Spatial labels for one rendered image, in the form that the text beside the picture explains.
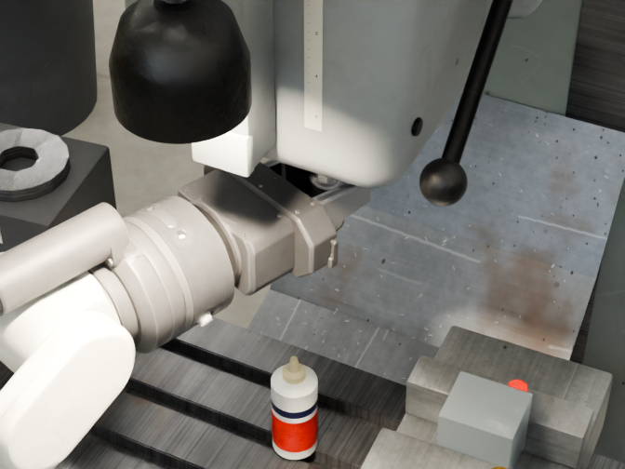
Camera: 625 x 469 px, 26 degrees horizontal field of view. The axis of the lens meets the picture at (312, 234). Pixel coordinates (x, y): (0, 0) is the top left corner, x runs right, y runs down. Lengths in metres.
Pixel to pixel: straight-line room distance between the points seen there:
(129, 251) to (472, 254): 0.57
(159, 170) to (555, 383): 1.93
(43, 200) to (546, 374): 0.46
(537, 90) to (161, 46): 0.72
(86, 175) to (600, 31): 0.48
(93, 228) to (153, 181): 2.13
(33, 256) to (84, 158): 0.39
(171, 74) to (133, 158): 2.40
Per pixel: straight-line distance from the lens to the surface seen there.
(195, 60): 0.66
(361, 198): 0.99
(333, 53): 0.80
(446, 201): 0.83
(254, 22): 0.78
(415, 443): 1.08
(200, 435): 1.23
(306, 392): 1.15
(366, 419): 1.26
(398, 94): 0.81
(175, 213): 0.91
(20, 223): 1.18
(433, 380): 1.12
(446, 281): 1.38
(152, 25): 0.67
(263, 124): 0.83
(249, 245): 0.91
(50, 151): 1.22
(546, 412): 1.11
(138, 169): 3.03
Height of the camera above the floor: 1.86
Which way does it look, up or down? 41 degrees down
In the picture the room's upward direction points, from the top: straight up
